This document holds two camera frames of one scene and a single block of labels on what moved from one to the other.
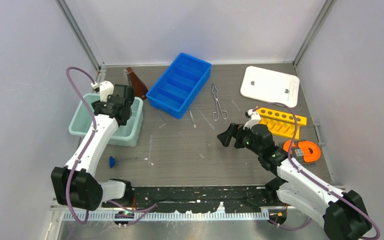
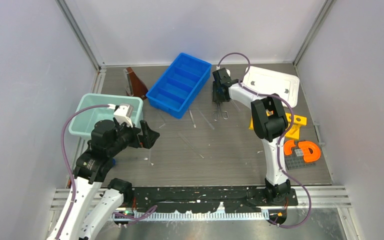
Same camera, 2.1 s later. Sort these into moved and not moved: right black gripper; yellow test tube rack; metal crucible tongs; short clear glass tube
Moved: right black gripper
Not moved: metal crucible tongs; short clear glass tube; yellow test tube rack
